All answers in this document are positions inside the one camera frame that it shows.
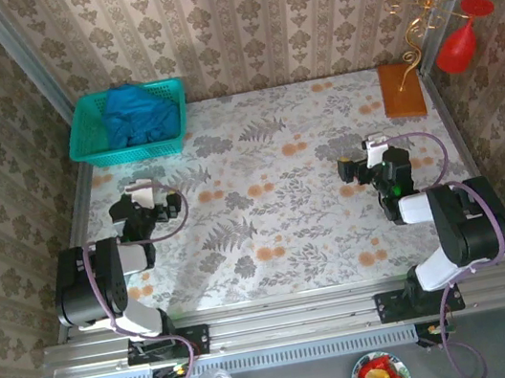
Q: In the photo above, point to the blue t-shirt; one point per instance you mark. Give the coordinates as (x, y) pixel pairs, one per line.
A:
(138, 116)

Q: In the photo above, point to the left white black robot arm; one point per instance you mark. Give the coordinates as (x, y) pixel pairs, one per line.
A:
(76, 296)

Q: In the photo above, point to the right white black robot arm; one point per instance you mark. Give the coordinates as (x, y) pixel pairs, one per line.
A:
(471, 220)

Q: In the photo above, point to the brown wooden base board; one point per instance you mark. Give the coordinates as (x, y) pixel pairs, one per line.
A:
(402, 101)

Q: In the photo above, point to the floral tablecloth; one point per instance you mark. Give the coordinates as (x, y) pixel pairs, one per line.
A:
(282, 252)

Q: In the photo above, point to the teal plastic basket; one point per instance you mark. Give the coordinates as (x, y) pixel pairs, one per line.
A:
(87, 129)

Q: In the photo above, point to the red wine glass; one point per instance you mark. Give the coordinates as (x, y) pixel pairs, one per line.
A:
(455, 50)

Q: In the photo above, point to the red foil snack wrappers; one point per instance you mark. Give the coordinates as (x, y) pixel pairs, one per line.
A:
(378, 363)

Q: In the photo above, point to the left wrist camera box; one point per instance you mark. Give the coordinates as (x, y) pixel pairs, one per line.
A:
(142, 195)

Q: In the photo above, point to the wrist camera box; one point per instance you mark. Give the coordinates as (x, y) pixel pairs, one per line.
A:
(374, 149)
(142, 195)

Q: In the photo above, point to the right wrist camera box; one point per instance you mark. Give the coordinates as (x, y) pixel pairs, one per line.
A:
(374, 149)

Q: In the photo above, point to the aluminium side rail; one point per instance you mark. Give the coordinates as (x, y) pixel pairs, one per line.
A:
(462, 139)
(75, 218)

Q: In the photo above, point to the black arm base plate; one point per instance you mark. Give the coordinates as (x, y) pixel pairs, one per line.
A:
(388, 307)
(197, 339)

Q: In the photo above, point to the aluminium mounting rail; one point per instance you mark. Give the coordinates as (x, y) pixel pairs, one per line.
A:
(294, 320)

